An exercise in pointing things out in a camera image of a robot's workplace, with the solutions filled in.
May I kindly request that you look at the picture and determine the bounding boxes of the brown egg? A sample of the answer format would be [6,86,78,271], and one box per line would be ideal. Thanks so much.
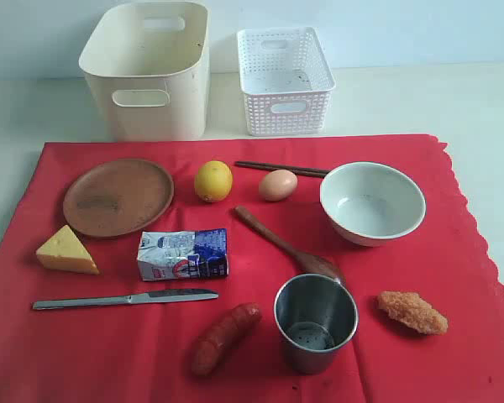
[259,170,298,202]

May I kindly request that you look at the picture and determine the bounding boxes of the yellow lemon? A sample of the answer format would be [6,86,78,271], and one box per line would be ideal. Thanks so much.
[194,160,233,203]

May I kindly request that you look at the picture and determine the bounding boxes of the blue white milk carton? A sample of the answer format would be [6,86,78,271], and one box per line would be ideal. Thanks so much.
[137,228,229,281]

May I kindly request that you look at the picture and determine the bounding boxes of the stainless steel cup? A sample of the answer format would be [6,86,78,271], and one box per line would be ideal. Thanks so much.
[273,274,360,374]

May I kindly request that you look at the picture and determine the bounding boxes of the red sausage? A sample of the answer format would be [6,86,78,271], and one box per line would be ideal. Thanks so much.
[191,302,262,376]

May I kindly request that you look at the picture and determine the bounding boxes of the yellow cheese wedge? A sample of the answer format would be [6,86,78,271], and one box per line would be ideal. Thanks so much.
[35,225,100,275]

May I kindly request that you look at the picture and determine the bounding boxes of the upper dark wooden chopstick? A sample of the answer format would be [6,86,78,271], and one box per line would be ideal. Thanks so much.
[234,161,329,177]

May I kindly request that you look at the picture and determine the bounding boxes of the dark wooden chopstick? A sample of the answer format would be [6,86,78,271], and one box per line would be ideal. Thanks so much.
[234,162,328,179]
[234,161,329,177]

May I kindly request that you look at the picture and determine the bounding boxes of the lower dark wooden chopstick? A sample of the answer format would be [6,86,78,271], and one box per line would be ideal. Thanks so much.
[234,162,328,179]

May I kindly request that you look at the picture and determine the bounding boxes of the brown wooden spoon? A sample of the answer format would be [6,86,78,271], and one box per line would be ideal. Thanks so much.
[234,206,345,285]

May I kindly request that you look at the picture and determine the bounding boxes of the red tablecloth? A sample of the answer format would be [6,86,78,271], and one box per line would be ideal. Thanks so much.
[0,134,504,402]

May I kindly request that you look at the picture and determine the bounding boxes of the white ceramic bowl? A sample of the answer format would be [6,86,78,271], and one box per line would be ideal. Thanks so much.
[319,161,427,247]

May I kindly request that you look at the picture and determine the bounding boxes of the silver table knife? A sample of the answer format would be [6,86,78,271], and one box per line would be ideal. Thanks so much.
[32,289,219,311]

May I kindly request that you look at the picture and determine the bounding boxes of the white perforated plastic basket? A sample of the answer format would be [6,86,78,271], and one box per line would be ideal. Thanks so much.
[236,27,335,137]

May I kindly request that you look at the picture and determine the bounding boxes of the brown round plate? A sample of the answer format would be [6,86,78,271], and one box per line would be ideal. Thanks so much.
[62,159,175,238]

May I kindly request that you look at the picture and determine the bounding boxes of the cream plastic tub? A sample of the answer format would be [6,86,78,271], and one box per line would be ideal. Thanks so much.
[79,1,210,141]

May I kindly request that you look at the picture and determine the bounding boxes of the fried chicken piece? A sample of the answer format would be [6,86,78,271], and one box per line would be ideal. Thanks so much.
[377,291,449,335]

